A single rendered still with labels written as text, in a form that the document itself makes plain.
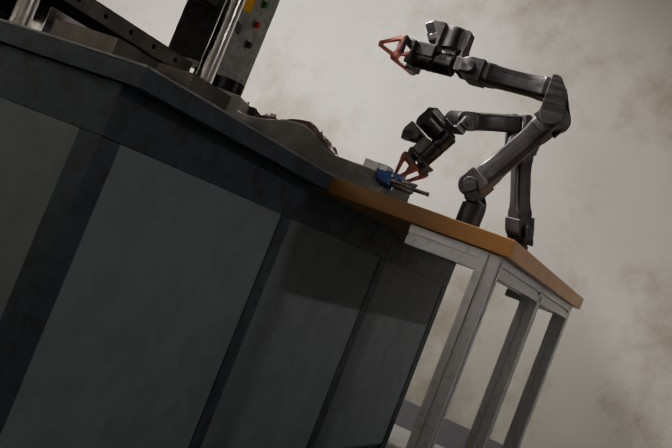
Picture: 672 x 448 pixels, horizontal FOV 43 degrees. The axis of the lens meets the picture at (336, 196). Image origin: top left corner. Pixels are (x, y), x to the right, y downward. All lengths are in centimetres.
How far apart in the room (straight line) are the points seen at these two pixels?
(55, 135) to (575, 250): 290
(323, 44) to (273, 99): 40
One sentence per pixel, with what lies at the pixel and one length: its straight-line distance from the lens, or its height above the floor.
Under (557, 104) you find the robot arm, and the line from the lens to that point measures 216.
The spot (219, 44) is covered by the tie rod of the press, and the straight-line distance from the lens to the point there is 287.
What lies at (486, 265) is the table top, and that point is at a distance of 187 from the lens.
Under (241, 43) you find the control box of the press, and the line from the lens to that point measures 318.
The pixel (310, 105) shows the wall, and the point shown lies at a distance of 456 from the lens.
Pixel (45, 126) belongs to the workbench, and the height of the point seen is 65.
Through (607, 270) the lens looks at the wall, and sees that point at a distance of 398.
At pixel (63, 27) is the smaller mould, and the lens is 178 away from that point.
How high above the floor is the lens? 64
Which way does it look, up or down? 3 degrees up
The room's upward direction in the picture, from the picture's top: 22 degrees clockwise
